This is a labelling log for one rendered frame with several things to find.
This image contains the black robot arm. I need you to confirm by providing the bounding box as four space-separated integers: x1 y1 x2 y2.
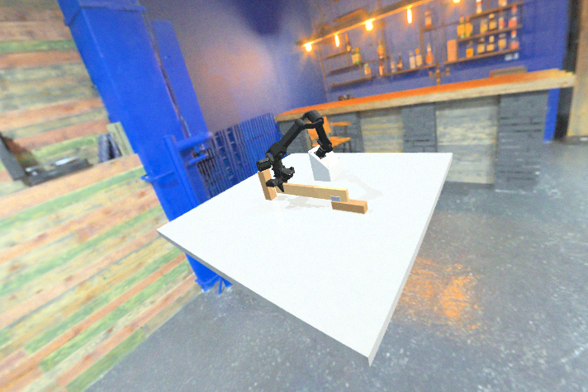
256 109 333 180

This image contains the long light-wood rail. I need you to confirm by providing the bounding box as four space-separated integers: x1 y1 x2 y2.
275 183 350 202

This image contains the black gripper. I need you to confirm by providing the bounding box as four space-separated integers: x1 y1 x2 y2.
266 165 287 192

